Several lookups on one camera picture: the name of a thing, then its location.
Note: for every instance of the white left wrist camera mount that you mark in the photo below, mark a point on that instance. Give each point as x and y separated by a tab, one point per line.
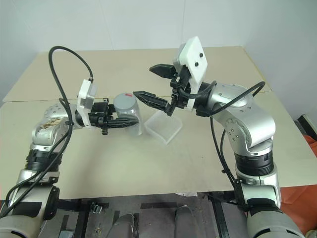
85	99

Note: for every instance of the black table frame bar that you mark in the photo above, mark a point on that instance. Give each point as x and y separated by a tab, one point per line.
81	218
219	215

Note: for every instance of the clear plastic jar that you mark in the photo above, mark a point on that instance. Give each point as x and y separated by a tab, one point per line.
135	121

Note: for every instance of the metal caster bracket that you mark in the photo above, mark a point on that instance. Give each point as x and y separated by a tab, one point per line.
96	207

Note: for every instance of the grey jar lid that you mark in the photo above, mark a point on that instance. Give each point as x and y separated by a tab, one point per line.
125	102

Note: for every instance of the black case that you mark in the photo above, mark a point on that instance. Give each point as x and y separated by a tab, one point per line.
307	124

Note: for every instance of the dark grey rounded robot foot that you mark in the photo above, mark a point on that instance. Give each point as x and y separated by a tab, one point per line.
122	226
185	223

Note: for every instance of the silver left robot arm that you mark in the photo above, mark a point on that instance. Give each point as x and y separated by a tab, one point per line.
42	129

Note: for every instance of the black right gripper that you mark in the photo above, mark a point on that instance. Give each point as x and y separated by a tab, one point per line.
180	99

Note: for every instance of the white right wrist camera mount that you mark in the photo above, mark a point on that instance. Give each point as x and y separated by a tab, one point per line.
194	57

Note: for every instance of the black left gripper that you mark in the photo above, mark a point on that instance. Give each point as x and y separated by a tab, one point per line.
97	115

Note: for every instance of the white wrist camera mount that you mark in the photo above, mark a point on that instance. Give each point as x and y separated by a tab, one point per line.
194	57
85	99

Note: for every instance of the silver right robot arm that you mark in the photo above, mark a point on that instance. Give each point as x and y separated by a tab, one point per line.
252	129

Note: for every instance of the translucent square plastic box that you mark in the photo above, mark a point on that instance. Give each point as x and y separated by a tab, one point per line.
164	130

